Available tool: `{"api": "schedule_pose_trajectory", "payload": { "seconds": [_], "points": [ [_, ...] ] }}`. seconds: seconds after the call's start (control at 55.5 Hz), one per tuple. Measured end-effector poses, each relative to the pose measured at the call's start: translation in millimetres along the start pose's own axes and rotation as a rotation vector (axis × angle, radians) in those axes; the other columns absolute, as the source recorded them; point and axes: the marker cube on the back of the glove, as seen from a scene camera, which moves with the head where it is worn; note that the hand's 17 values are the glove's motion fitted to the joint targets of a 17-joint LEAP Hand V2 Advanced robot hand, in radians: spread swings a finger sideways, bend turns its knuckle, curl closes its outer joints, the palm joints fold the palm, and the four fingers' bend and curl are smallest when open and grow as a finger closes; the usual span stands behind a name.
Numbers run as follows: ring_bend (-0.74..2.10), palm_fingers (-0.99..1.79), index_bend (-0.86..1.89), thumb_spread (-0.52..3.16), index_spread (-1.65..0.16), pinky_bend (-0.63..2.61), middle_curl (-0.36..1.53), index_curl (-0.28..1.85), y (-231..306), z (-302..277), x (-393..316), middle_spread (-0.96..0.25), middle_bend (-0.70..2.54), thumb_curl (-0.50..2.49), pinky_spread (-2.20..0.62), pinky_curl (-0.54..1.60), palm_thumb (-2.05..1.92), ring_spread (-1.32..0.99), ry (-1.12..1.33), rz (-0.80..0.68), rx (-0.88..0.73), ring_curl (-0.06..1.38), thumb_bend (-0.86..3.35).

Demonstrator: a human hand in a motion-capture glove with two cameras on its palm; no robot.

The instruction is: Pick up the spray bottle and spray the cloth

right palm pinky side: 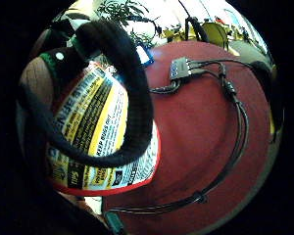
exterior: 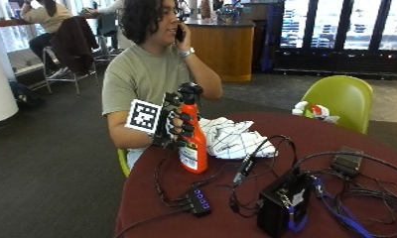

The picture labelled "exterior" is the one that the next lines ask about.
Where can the black phone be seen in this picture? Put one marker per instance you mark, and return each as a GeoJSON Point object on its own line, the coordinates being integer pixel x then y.
{"type": "Point", "coordinates": [179, 33]}

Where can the orange spray bottle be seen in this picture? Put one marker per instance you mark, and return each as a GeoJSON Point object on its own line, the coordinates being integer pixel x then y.
{"type": "Point", "coordinates": [196, 150]}

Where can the silver wristwatch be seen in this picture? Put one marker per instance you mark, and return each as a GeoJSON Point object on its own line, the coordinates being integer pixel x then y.
{"type": "Point", "coordinates": [187, 52]}

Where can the brown bottle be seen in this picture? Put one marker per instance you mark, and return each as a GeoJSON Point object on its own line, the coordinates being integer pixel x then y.
{"type": "Point", "coordinates": [205, 9]}

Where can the wooden counter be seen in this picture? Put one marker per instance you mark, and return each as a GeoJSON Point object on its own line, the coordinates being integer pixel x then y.
{"type": "Point", "coordinates": [223, 49]}

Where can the white marker cube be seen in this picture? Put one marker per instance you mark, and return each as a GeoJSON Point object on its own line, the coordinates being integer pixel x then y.
{"type": "Point", "coordinates": [143, 115]}

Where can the white checked cloth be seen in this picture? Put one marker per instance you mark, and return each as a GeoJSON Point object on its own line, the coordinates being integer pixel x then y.
{"type": "Point", "coordinates": [232, 139]}

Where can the blue glass items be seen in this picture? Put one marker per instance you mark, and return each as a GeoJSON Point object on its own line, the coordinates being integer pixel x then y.
{"type": "Point", "coordinates": [228, 14]}

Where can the person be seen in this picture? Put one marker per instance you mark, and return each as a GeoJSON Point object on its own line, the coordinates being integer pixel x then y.
{"type": "Point", "coordinates": [48, 20]}
{"type": "Point", "coordinates": [142, 76]}
{"type": "Point", "coordinates": [112, 8]}

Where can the green plastic chair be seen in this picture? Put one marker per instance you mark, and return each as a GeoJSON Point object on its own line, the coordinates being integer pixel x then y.
{"type": "Point", "coordinates": [123, 162]}
{"type": "Point", "coordinates": [344, 99]}

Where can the black usb hub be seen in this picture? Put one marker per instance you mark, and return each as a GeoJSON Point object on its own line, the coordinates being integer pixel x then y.
{"type": "Point", "coordinates": [199, 201]}

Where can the dark jacket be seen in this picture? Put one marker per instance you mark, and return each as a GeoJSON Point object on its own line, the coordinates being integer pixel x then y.
{"type": "Point", "coordinates": [72, 43]}

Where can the metal chair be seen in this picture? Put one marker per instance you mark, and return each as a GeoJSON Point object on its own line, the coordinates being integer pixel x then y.
{"type": "Point", "coordinates": [71, 77]}

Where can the white spray bottle red trigger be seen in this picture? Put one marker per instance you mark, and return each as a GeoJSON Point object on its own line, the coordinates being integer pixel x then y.
{"type": "Point", "coordinates": [321, 112]}

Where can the black box device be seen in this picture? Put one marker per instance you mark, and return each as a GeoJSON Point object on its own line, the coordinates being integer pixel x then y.
{"type": "Point", "coordinates": [280, 205]}

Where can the glass door refrigerator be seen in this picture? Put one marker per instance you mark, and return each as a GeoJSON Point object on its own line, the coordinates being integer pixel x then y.
{"type": "Point", "coordinates": [340, 33]}

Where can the black bag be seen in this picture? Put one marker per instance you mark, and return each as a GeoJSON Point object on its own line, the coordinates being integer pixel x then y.
{"type": "Point", "coordinates": [24, 95]}

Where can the black power adapter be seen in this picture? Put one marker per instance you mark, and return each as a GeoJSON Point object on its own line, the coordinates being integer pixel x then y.
{"type": "Point", "coordinates": [348, 162]}

